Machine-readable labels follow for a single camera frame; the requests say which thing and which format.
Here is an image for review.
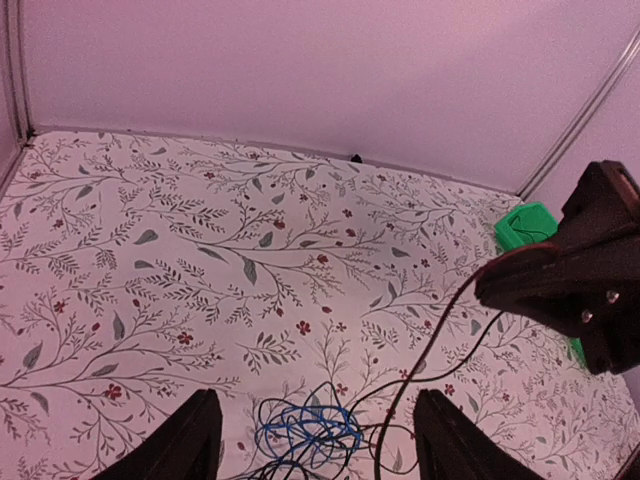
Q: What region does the left aluminium frame post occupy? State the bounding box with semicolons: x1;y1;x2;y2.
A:
1;0;34;183

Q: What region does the aluminium frame post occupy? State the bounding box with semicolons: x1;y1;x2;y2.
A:
1;0;34;183
516;25;639;200

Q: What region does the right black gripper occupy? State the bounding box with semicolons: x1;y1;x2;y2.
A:
475;160;639;374

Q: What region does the floral table mat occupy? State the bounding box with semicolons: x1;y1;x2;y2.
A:
1;132;639;479

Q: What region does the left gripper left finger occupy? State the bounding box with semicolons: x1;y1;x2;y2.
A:
96;389;222;480

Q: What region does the right aluminium frame post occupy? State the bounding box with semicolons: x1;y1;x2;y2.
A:
516;25;639;200

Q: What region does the green three-compartment bin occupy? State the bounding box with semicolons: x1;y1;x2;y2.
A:
479;203;605;375

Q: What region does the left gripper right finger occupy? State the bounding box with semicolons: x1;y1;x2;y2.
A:
413;389;540;480

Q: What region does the blue cable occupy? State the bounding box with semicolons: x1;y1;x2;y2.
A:
254;403;364;471

